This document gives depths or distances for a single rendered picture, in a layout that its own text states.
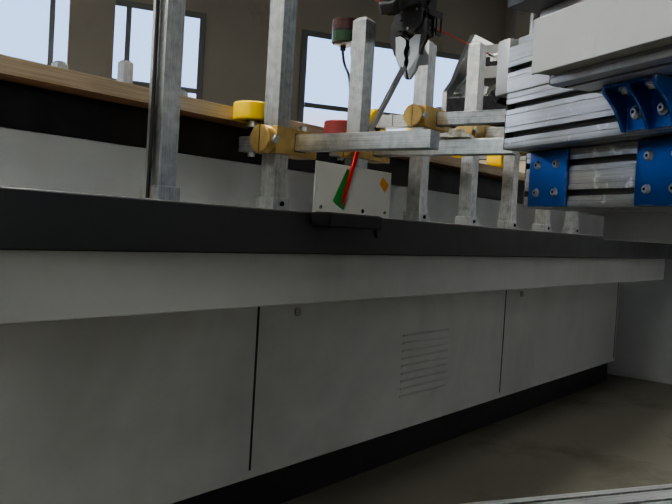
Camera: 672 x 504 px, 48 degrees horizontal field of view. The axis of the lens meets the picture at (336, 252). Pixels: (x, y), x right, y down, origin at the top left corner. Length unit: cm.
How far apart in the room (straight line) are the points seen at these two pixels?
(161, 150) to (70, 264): 22
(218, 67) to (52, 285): 494
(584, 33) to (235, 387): 107
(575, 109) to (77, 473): 103
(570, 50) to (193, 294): 70
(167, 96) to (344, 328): 92
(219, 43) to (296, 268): 465
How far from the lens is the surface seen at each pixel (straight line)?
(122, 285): 118
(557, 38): 97
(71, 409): 141
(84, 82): 131
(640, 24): 86
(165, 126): 120
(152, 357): 149
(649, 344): 410
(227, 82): 597
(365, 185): 157
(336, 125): 163
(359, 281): 162
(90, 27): 570
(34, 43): 582
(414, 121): 176
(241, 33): 607
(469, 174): 199
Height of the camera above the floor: 67
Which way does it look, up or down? 2 degrees down
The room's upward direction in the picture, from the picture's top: 3 degrees clockwise
